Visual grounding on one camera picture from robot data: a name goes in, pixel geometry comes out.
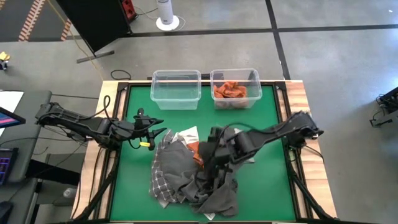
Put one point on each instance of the black floor bar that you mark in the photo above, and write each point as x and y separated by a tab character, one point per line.
205	76

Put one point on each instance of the black diagonal strut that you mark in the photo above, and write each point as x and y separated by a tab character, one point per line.
306	193
99	189

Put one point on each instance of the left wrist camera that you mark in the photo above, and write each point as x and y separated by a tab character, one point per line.
141	113

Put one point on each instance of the red box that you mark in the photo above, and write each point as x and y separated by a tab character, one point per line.
128	7

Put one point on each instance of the white paper sheet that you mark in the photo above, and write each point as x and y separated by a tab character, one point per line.
11	99

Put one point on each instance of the black computer mouse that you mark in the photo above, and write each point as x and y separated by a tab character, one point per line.
4	211

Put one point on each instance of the orange towel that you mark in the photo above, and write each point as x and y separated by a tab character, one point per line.
195	149
230	90

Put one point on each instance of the gray checked towel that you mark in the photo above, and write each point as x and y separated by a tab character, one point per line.
158	183

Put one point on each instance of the lit computer screen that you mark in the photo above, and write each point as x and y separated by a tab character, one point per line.
7	119

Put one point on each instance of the small dark floor object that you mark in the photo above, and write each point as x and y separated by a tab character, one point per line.
3	65

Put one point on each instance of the black standing panel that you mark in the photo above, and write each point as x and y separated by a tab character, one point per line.
93	21

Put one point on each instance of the dark gray waffle towel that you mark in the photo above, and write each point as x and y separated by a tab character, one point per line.
180	165

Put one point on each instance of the black table frame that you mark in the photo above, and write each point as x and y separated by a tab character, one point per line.
122	86

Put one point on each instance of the metal panel foot bar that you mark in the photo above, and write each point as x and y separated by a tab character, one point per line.
93	57

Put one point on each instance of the white tower fan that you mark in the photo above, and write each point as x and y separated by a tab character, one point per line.
165	12

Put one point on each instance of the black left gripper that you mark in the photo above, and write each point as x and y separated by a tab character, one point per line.
141	128

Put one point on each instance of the backlit keyboard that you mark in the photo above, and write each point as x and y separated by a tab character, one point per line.
6	165

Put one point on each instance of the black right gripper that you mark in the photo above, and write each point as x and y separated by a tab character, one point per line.
217	154

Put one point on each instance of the small yellow object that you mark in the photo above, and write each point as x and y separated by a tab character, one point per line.
4	56

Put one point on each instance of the green table mat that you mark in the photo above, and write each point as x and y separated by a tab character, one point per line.
140	186

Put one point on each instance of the gray desk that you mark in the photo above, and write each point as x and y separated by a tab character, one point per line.
34	124

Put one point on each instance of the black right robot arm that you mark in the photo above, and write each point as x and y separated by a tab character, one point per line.
280	130

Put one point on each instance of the clear plastic bin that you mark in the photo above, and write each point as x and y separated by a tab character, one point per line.
255	90
174	93

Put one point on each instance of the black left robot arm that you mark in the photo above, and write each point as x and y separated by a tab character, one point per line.
77	123

